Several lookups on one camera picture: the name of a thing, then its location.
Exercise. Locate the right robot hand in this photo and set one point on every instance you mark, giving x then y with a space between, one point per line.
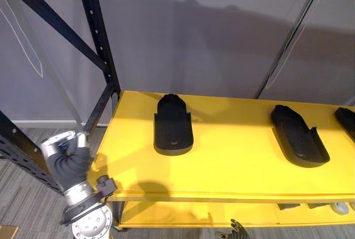
235 230

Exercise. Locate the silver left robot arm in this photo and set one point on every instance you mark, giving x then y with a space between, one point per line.
69 167

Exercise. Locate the yellow shelf board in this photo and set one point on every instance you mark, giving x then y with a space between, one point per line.
172 212
238 172

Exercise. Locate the yellow lower shelf board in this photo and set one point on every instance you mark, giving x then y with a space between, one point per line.
172 212

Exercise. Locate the grey round part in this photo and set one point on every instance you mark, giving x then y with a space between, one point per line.
340 208

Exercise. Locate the brown cardboard box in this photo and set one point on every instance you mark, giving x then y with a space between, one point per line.
8 232

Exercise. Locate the black metal shelf frame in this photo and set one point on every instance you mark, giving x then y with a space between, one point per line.
95 31

